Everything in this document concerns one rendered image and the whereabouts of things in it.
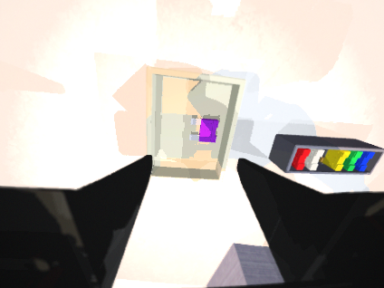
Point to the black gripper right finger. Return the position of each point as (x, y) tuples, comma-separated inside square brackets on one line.
[(301, 224)]

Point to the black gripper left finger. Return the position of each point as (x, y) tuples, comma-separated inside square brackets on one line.
[(97, 218)]

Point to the white blade fuse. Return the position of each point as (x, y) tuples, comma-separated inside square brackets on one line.
[(314, 156)]

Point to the violet blade fuse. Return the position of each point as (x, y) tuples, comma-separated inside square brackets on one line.
[(207, 132)]

